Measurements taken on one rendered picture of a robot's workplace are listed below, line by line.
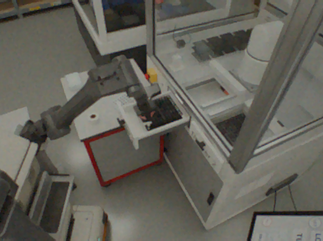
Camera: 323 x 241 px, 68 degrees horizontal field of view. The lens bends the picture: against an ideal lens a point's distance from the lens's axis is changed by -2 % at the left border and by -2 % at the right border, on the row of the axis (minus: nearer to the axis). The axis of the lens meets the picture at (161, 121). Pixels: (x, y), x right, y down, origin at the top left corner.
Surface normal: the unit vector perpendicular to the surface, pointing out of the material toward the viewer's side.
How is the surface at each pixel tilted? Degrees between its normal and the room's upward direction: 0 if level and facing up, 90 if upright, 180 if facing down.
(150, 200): 0
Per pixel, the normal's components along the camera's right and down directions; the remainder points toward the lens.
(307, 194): 0.02, -0.64
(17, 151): 0.69, -0.47
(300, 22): -0.90, 0.33
